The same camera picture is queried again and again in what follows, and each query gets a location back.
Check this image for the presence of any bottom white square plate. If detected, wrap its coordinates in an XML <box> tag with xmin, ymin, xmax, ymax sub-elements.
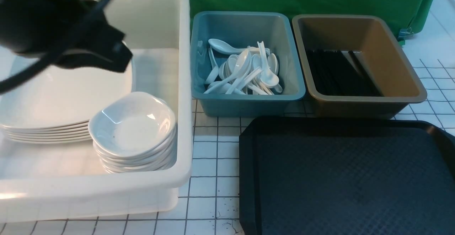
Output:
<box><xmin>5</xmin><ymin>135</ymin><xmax>92</xmax><ymax>144</ymax></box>

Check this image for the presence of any white square rice plate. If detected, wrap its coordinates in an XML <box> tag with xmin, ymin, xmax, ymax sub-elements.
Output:
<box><xmin>0</xmin><ymin>62</ymin><xmax>133</xmax><ymax>127</ymax></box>

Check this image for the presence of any small white bowl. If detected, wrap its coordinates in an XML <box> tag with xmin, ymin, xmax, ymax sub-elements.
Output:
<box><xmin>88</xmin><ymin>91</ymin><xmax>177</xmax><ymax>159</ymax></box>

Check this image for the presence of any pile of black chopsticks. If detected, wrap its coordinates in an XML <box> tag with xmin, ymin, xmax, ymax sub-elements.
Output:
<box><xmin>306</xmin><ymin>50</ymin><xmax>383</xmax><ymax>97</ymax></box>

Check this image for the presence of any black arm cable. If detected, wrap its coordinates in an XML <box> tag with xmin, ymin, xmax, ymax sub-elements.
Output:
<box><xmin>0</xmin><ymin>0</ymin><xmax>123</xmax><ymax>94</ymax></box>

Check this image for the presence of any olive brown plastic bin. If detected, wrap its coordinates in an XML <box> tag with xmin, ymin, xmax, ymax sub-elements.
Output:
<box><xmin>291</xmin><ymin>15</ymin><xmax>427</xmax><ymax>119</ymax></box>

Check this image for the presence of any stack of small white bowls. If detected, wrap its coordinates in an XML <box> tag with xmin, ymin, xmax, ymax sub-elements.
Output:
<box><xmin>93</xmin><ymin>135</ymin><xmax>177</xmax><ymax>173</ymax></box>

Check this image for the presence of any teal plastic bin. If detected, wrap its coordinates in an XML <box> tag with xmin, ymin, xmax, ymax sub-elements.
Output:
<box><xmin>190</xmin><ymin>11</ymin><xmax>306</xmax><ymax>117</ymax></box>

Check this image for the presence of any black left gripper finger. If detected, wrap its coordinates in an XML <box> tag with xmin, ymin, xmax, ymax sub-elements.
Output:
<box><xmin>53</xmin><ymin>42</ymin><xmax>133</xmax><ymax>73</ymax></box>

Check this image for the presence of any black plastic tray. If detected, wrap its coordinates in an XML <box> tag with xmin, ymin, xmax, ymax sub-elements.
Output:
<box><xmin>239</xmin><ymin>117</ymin><xmax>455</xmax><ymax>235</ymax></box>

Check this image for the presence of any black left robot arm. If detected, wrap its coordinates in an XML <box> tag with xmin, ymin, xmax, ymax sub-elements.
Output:
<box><xmin>0</xmin><ymin>0</ymin><xmax>132</xmax><ymax>73</ymax></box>

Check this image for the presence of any large white plastic bin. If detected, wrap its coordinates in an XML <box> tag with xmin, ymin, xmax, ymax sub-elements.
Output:
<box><xmin>1</xmin><ymin>0</ymin><xmax>192</xmax><ymax>223</ymax></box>

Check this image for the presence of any top white square plate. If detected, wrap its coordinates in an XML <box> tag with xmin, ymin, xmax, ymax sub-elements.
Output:
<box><xmin>1</xmin><ymin>120</ymin><xmax>89</xmax><ymax>133</ymax></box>

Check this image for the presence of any pile of white spoons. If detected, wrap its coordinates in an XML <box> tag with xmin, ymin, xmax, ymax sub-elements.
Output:
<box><xmin>204</xmin><ymin>38</ymin><xmax>283</xmax><ymax>95</ymax></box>

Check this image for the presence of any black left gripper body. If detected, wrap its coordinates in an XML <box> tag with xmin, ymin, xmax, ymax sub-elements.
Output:
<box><xmin>64</xmin><ymin>0</ymin><xmax>125</xmax><ymax>56</ymax></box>

